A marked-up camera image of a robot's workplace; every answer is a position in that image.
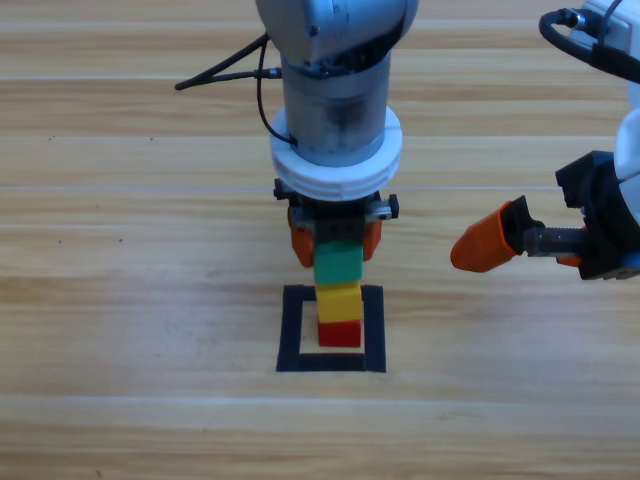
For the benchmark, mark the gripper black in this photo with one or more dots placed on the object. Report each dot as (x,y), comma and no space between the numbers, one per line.
(600,200)
(340,225)

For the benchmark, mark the green wooden block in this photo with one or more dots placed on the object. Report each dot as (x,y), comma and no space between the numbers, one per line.
(337,265)

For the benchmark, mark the yellow wooden block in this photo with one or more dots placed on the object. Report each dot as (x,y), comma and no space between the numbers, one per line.
(339,302)

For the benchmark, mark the red wooden block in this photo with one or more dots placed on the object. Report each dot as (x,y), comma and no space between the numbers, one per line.
(340,334)

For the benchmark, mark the black tape square outline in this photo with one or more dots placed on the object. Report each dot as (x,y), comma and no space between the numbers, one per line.
(330,363)

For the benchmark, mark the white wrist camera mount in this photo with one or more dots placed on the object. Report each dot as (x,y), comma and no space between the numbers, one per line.
(617,17)

